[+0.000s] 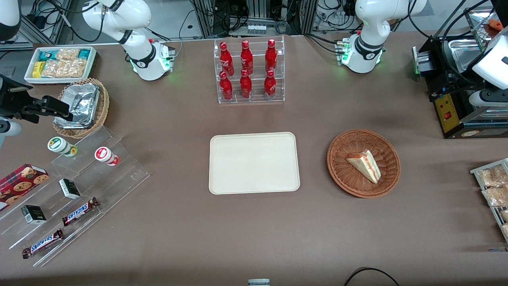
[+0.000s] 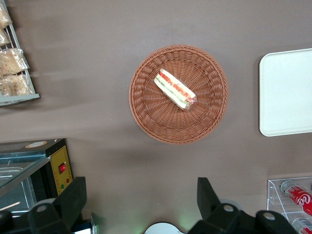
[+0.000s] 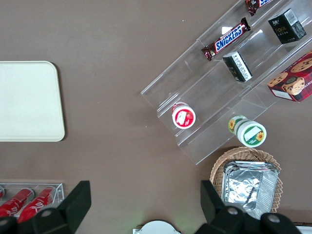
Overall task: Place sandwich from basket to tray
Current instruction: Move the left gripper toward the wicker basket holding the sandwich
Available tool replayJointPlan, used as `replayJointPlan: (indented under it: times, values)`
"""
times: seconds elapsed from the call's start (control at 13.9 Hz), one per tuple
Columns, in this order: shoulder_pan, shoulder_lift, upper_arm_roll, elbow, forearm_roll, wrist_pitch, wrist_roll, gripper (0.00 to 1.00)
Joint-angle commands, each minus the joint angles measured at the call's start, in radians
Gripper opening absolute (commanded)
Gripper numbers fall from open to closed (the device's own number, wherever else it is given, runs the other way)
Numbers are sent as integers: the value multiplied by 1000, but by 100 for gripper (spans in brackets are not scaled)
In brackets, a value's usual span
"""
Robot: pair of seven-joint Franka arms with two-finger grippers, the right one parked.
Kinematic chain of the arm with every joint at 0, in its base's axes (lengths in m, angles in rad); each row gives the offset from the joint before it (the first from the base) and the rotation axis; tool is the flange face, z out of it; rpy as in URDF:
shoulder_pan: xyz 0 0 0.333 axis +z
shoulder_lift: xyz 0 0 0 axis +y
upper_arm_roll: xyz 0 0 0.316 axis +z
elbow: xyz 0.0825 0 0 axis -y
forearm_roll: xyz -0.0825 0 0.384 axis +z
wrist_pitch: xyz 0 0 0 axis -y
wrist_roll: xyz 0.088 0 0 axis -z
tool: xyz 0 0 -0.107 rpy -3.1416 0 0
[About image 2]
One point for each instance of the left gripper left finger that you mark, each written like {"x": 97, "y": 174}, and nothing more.
{"x": 70, "y": 197}

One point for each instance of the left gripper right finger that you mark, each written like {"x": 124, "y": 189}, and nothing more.
{"x": 209, "y": 202}

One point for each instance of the sandwich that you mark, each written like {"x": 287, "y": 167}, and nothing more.
{"x": 174, "y": 89}

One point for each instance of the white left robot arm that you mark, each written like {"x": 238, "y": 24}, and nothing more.
{"x": 162, "y": 228}

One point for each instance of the round brown wicker basket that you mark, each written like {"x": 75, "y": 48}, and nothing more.
{"x": 151, "y": 117}

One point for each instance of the beige plastic tray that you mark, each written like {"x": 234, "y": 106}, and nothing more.
{"x": 287, "y": 92}

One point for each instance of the black food warmer cabinet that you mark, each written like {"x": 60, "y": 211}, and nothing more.
{"x": 62, "y": 156}

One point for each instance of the wooden skewer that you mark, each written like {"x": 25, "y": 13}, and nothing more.
{"x": 11, "y": 206}

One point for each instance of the steel food pan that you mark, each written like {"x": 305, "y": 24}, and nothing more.
{"x": 9, "y": 174}

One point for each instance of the clear acrylic bottle rack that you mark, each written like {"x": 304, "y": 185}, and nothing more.
{"x": 274, "y": 192}

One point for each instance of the red cola bottle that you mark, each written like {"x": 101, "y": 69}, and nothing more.
{"x": 298, "y": 198}
{"x": 304, "y": 225}

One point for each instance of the clear bag of crackers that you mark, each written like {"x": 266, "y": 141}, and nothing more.
{"x": 3, "y": 36}
{"x": 3, "y": 15}
{"x": 12, "y": 61}
{"x": 14, "y": 85}

